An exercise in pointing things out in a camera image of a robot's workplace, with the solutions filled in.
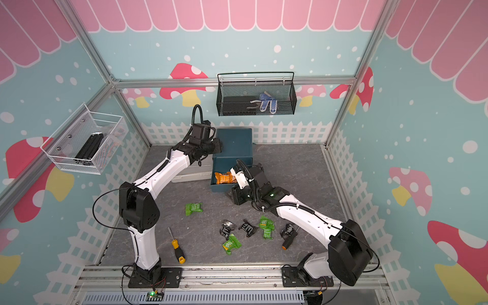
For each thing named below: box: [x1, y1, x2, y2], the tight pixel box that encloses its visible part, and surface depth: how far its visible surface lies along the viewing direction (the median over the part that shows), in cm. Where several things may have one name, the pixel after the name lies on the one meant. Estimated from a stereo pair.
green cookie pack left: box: [184, 202, 204, 217], surface depth 94 cm
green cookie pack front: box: [222, 233, 243, 256], surface depth 83 cm
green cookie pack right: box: [258, 215, 276, 240], surface depth 87 cm
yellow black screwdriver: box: [167, 226, 187, 265], surface depth 82 cm
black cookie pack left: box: [219, 219, 236, 241], surface depth 87 cm
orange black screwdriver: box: [281, 226, 300, 251], surface depth 83 cm
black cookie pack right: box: [279, 223, 295, 241], surface depth 86 cm
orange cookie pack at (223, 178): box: [214, 171, 234, 185], surface depth 85 cm
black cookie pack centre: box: [238, 218, 257, 238], surface depth 87 cm
